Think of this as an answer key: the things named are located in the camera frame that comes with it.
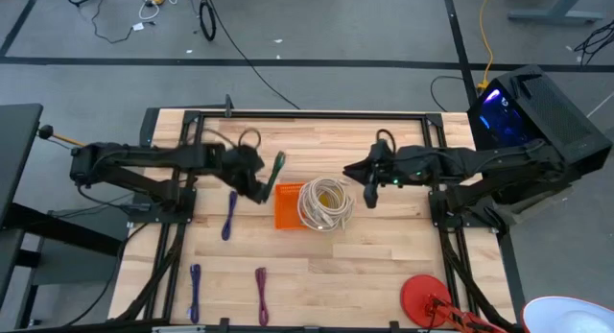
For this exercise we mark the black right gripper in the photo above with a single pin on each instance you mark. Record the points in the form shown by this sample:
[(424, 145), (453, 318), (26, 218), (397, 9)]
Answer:
[(391, 165)]

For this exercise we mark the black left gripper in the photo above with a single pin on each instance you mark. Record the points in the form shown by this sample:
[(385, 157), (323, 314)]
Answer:
[(242, 162)]

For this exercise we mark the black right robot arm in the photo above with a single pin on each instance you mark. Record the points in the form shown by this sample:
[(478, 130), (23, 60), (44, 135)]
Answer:
[(455, 162)]

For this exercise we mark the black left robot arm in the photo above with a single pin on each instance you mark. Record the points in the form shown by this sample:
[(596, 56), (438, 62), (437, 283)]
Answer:
[(144, 158)]

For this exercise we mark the orange plastic basket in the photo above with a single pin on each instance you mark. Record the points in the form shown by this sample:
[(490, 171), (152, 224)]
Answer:
[(285, 208)]

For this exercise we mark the yellow plastic basket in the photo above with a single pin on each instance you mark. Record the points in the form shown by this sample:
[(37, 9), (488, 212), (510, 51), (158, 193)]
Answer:
[(328, 198)]

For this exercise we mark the red round lamp base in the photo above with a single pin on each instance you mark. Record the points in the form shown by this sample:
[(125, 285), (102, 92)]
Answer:
[(417, 297)]

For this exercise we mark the black computer tower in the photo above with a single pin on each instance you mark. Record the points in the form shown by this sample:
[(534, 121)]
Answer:
[(551, 107)]

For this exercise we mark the black desk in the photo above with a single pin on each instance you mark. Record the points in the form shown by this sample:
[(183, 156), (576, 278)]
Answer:
[(16, 146)]

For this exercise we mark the white lamp shade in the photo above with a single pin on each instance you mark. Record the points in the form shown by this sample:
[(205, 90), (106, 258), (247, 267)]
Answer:
[(566, 318)]

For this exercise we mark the grey desk foot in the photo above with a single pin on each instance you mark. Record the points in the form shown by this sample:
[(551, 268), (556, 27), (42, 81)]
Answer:
[(556, 14)]

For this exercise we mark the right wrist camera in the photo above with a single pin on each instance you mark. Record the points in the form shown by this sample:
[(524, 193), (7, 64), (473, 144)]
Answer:
[(370, 196)]

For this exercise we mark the black aluminium rig frame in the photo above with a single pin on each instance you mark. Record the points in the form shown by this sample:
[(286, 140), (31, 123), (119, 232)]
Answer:
[(312, 115)]

